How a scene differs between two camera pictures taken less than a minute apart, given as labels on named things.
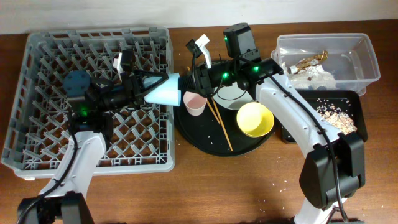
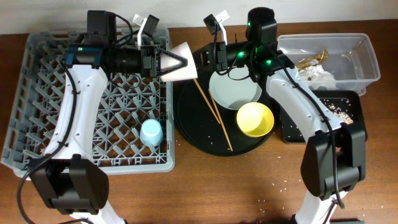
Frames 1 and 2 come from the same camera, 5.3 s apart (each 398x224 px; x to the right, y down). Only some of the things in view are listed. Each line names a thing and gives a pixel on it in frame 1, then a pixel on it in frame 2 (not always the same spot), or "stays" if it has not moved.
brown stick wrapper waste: [315, 60] stays
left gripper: [134, 85] to [149, 51]
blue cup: [168, 93] to [151, 133]
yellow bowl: [255, 119] stays
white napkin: [312, 77] stays
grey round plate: [232, 97] stays
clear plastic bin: [327, 61] stays
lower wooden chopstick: [220, 118] stays
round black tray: [216, 130] stays
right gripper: [204, 78] to [218, 51]
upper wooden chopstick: [209, 104] stays
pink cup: [194, 103] to [188, 72]
